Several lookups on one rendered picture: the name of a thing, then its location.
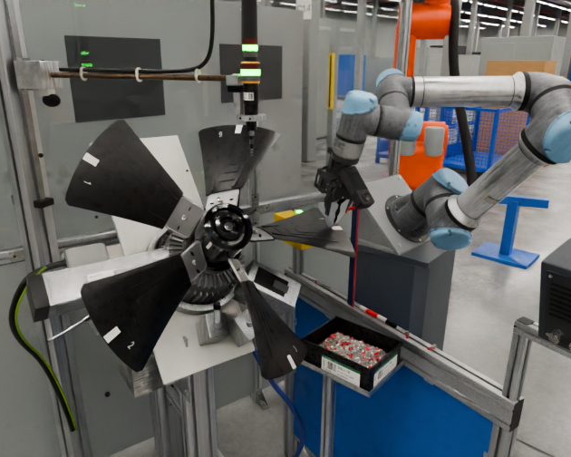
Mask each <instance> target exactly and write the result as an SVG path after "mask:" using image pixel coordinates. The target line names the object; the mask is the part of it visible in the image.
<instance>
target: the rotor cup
mask: <svg viewBox="0 0 571 457"><path fill-rule="evenodd" d="M227 222H230V223H232V225H233V229H232V230H226V229H225V224H226V223H227ZM252 234H253V226H252V222H251V220H250V218H249V216H248V215H247V214H246V212H245V211H244V210H242V209H241V208H240V207H238V206H236V205H233V204H230V203H220V204H217V205H215V206H213V207H211V208H210V209H209V210H208V211H207V213H206V214H205V216H204V218H203V219H200V220H199V222H198V224H197V226H196V227H195V228H194V230H193V231H192V233H191V235H190V236H189V238H188V239H186V238H184V240H183V246H184V249H185V248H187V247H188V246H189V245H190V244H191V243H192V242H193V241H194V240H195V239H197V238H198V241H199V242H200V245H201V247H202V250H203V253H204V256H205V260H206V262H207V267H206V269H205V270H204V272H207V273H212V274H217V273H222V272H225V271H227V270H229V269H230V266H229V264H228V263H227V261H226V259H229V258H233V259H237V260H238V259H239V257H240V253H241V251H240V252H239V253H238V254H237V252H238V251H239V250H240V249H243V248H244V247H245V246H246V245H247V244H248V243H249V241H250V239H251V238H252ZM209 242H211V243H212V245H211V246H210V248H209V249H207V248H206V246H207V245H208V243H209Z"/></svg>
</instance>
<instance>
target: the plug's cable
mask: <svg viewBox="0 0 571 457"><path fill-rule="evenodd" d="M64 266H65V261H64V260H61V261H57V262H53V263H51V264H48V265H45V266H42V267H39V268H37V269H36V270H34V271H32V272H31V273H29V274H28V275H27V276H26V277H25V278H24V279H23V280H22V281H21V283H20V284H19V286H18V288H17V289H16V291H15V294H14V297H13V300H12V303H11V306H10V309H9V317H8V320H9V326H10V329H11V332H12V334H13V335H14V337H15V339H16V340H17V342H18V343H19V344H20V345H21V346H22V347H23V348H24V349H25V350H26V351H27V352H28V353H29V354H31V355H32V356H33V357H34V358H35V359H36V361H37V362H38V363H39V365H40V366H41V367H42V368H43V370H44V372H45V373H46V375H47V377H48V378H49V380H50V382H51V384H52V386H53V389H54V390H55V393H56V395H57V397H58V399H59V402H60V404H61V406H62V408H63V412H64V415H65V417H66V420H67V423H68V425H69V427H70V430H71V432H74V431H77V427H76V424H75V421H74V419H73V415H72V412H71V409H70V407H69V404H68V403H67V400H66V398H65V395H64V393H63V389H62V387H61V386H60V384H59V382H58V380H57V378H56V376H55V374H54V373H53V370H52V368H51V367H50V366H49V365H48V363H47V362H46V360H45V359H44V358H43V357H42V355H41V354H40V353H39V352H38V351H36V350H35V349H34V348H33V347H32V346H31V345H30V344H29V343H28V342H27V341H26V339H25V338H24V336H23V334H22V333H21V330H20V328H19V325H18V320H17V314H18V309H19V306H20V303H21V301H22V298H23V296H24V293H25V292H26V290H27V289H26V278H27V277H30V276H34V275H38V274H42V273H43V272H46V271H48V270H51V269H54V268H58V267H64Z"/></svg>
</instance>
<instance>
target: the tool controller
mask: <svg viewBox="0 0 571 457"><path fill-rule="evenodd" d="M538 336H539V337H541V338H543V339H546V340H547V341H549V342H551V343H553V344H556V345H559V346H561V347H563V348H565V349H567V350H569V351H571V238H570V239H568V240H567V241H566V242H565V243H563V244H562V245H561V246H560V247H558V248H557V249H556V250H554V251H553V252H552V253H551V254H549V255H548V256H547V257H546V258H544V259H543V260H542V261H541V273H540V296H539V318H538Z"/></svg>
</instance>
